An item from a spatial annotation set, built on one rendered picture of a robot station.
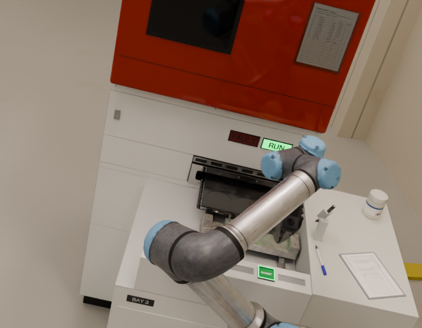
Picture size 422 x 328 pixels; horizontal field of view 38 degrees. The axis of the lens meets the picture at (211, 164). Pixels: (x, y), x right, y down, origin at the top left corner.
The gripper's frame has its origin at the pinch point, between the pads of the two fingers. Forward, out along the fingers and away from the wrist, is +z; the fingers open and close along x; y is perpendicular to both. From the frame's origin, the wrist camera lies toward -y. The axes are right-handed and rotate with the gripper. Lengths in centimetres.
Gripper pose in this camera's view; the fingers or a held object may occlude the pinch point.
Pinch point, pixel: (279, 241)
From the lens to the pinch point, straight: 189.2
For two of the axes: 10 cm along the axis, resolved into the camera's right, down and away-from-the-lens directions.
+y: 0.8, -5.3, 8.4
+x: -9.7, -2.3, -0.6
